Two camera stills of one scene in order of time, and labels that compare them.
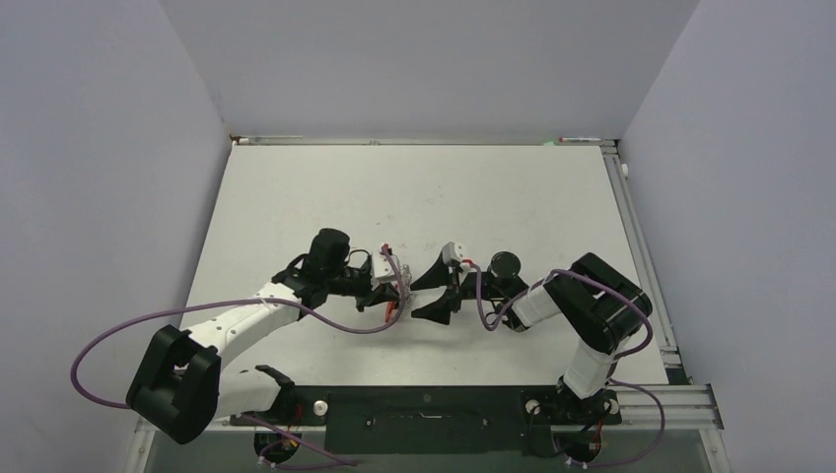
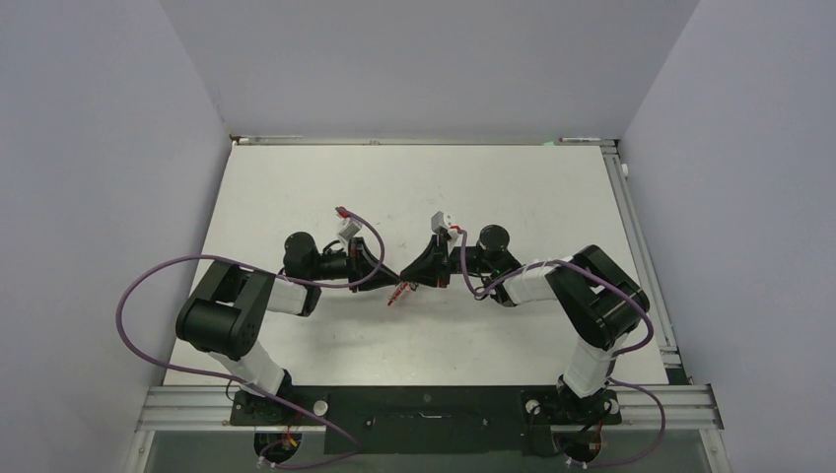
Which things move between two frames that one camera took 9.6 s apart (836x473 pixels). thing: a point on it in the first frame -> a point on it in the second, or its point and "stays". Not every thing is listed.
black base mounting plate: (433, 420) stays
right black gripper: (437, 276) -> (433, 265)
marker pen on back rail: (579, 139) stays
